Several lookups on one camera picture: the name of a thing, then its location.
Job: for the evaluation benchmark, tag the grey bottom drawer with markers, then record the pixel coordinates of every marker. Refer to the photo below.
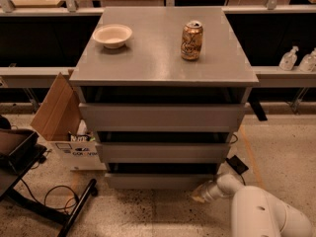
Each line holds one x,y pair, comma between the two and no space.
165,176

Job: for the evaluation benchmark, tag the grey drawer cabinet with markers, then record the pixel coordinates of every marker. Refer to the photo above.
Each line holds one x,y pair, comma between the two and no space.
150,69

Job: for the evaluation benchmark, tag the grey top drawer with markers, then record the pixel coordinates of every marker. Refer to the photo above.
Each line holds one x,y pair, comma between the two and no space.
163,117

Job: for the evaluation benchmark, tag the clear sanitizer pump bottle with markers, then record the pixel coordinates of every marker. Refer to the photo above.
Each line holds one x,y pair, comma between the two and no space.
288,60

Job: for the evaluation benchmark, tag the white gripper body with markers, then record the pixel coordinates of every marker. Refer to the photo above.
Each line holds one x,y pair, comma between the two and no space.
208,192

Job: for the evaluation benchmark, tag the black rolling stand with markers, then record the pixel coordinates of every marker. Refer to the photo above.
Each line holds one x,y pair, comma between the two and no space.
52,183

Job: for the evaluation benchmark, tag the grey drawer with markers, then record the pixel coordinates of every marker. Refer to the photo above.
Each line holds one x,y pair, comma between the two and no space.
163,147
163,117
165,176

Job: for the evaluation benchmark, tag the orange soda can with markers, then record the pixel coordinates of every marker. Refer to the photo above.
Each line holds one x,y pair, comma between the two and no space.
191,40

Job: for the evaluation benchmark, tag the white paper bowl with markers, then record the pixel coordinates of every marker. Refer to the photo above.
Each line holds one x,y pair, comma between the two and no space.
112,36

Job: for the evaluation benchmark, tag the grey middle drawer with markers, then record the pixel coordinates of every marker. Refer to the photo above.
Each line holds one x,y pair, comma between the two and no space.
163,147

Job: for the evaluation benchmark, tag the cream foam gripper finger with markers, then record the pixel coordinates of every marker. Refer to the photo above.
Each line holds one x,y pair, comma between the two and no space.
196,195

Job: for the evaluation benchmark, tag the black power adapter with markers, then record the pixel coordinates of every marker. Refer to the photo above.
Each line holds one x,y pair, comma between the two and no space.
237,165

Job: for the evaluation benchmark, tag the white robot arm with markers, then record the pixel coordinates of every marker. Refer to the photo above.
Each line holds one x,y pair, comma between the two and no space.
254,211

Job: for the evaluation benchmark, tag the open cardboard box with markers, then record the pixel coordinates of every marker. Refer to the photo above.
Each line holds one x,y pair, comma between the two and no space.
60,123

